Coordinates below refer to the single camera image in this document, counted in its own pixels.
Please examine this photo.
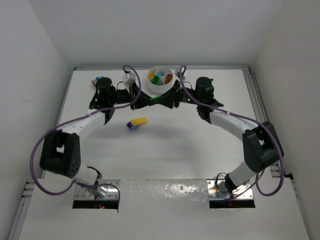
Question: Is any green lego plate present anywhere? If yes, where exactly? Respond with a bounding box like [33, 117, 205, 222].
[150, 95, 162, 103]

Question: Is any long yellow lego plate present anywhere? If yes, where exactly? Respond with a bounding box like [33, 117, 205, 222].
[130, 117, 148, 126]

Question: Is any green lego brick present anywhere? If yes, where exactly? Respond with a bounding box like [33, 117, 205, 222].
[152, 76, 161, 86]

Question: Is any orange brown lego piece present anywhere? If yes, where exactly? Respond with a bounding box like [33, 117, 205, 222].
[164, 73, 173, 85]

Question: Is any yellow lego brick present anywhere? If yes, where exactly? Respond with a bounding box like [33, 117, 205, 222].
[148, 72, 155, 79]

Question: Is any purple yellow green lego cluster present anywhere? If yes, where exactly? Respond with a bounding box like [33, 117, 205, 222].
[126, 122, 140, 131]

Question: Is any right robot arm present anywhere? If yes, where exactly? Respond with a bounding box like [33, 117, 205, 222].
[153, 76, 284, 194]

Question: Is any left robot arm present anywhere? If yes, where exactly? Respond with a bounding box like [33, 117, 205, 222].
[39, 72, 150, 186]

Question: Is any white divided round container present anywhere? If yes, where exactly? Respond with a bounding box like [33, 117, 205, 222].
[147, 66, 174, 94]

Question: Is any teal purple butterfly lego cluster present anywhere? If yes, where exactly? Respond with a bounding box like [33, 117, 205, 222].
[91, 76, 103, 88]

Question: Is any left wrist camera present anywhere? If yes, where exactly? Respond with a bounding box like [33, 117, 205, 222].
[122, 72, 136, 87]

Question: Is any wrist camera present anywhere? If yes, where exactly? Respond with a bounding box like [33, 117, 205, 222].
[122, 72, 136, 87]
[174, 69, 188, 81]

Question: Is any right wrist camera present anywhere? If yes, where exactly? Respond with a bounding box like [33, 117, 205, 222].
[174, 69, 188, 81]

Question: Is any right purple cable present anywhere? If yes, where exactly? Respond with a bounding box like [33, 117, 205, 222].
[178, 65, 286, 201]

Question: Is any purple cable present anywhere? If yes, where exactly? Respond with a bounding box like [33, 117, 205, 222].
[29, 64, 142, 201]
[178, 65, 286, 201]

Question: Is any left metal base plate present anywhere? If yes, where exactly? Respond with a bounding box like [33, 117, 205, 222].
[74, 179, 121, 201]

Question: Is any metal base plate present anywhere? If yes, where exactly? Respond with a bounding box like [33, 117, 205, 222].
[207, 178, 255, 201]
[74, 179, 121, 201]

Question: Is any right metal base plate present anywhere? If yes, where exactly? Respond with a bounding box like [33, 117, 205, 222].
[207, 178, 255, 201]

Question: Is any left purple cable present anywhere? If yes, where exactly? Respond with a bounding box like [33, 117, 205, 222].
[29, 64, 142, 201]

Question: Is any aluminium frame rail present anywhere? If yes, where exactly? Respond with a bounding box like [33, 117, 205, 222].
[8, 65, 300, 240]

